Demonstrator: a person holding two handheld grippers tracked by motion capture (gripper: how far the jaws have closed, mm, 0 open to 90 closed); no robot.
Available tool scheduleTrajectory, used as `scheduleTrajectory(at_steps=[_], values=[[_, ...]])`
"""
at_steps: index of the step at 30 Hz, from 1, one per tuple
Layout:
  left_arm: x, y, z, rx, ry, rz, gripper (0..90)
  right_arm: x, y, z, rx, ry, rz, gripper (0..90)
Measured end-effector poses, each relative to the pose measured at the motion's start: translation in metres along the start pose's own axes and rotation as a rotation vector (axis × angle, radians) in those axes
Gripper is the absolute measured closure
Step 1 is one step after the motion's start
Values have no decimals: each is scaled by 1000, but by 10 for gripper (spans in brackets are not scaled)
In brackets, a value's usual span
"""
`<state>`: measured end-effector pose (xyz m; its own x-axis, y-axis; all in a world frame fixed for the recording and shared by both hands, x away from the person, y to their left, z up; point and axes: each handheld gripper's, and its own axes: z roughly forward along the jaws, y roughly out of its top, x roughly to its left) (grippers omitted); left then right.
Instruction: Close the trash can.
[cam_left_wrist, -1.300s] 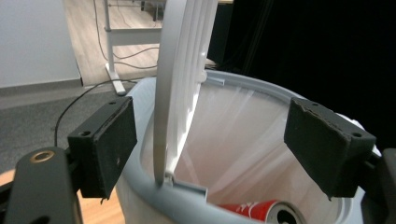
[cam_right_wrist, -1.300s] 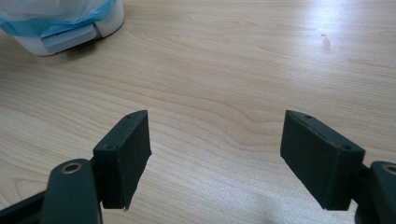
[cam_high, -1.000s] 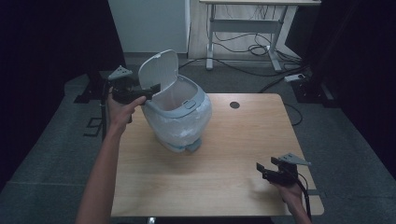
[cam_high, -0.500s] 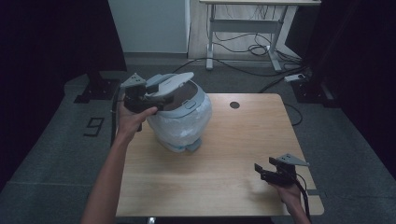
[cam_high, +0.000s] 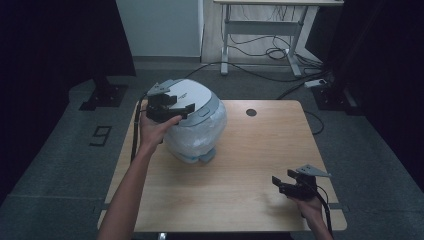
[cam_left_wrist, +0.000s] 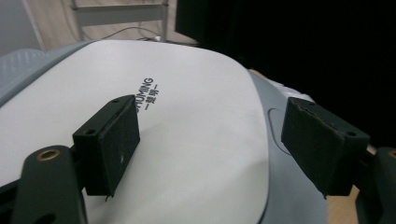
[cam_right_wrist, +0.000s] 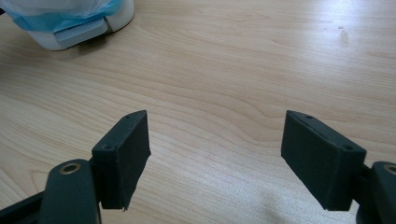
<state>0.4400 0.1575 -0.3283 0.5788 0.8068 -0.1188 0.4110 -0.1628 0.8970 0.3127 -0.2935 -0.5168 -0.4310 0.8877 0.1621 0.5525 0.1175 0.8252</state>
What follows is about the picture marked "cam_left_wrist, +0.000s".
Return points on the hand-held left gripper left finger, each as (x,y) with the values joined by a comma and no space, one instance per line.
(109,146)

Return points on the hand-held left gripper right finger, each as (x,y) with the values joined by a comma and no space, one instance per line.
(320,146)

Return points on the white power strip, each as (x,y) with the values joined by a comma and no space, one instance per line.
(157,38)

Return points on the white metal frame desk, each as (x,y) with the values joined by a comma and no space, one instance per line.
(121,14)

